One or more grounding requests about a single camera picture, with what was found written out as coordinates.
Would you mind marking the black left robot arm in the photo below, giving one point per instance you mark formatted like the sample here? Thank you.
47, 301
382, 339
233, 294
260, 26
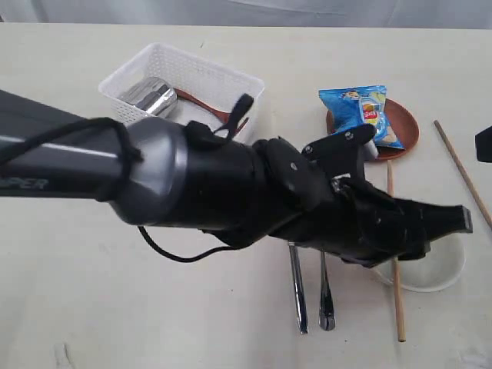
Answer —
158, 173

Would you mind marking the blue chip bag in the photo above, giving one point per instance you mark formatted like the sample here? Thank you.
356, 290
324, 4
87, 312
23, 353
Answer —
363, 105

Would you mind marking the white perforated plastic basket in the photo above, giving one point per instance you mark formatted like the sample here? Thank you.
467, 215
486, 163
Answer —
212, 83

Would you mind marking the silver table knife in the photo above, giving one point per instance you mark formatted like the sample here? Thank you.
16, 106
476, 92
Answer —
298, 287

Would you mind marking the brown round plate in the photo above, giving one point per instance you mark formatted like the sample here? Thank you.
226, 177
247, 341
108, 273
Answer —
404, 126

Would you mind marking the silver fork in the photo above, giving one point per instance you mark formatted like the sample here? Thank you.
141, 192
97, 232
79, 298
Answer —
327, 319

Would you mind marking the shiny steel cup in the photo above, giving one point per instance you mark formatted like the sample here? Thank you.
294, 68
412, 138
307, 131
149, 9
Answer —
152, 95

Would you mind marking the brown wooden chopstick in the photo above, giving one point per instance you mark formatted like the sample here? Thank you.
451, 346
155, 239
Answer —
463, 173
398, 300

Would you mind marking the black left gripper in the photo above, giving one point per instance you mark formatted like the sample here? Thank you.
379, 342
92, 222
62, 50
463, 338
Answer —
342, 216

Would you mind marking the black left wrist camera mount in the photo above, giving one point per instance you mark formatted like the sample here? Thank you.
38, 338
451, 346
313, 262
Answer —
343, 153

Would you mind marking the brown wooden spoon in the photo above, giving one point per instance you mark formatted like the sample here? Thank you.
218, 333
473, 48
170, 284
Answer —
189, 108

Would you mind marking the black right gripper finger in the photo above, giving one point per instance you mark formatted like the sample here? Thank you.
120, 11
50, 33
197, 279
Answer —
483, 145

